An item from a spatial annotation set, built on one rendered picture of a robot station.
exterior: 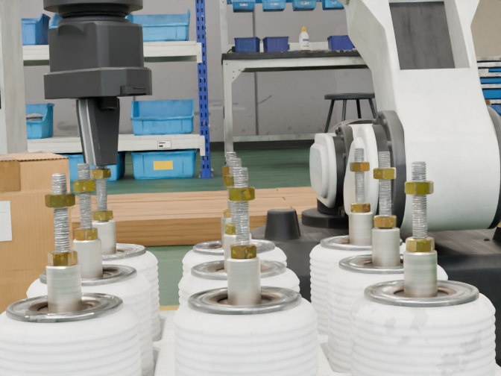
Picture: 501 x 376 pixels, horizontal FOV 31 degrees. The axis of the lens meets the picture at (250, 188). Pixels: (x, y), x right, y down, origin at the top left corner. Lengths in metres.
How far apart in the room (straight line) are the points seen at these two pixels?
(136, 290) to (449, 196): 0.44
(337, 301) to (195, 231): 1.91
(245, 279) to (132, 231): 2.04
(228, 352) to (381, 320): 0.10
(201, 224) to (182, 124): 2.75
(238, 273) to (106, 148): 0.27
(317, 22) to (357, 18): 7.94
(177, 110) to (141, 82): 5.02
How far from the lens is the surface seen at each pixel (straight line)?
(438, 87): 1.08
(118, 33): 0.80
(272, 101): 9.04
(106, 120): 0.82
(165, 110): 5.81
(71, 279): 0.60
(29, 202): 1.78
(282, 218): 1.17
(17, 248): 1.78
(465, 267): 1.16
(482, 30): 7.11
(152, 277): 0.83
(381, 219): 0.72
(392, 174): 0.72
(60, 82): 0.83
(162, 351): 0.77
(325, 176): 1.38
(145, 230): 2.62
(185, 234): 2.62
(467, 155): 1.02
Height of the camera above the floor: 0.38
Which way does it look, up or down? 5 degrees down
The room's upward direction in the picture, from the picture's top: 2 degrees counter-clockwise
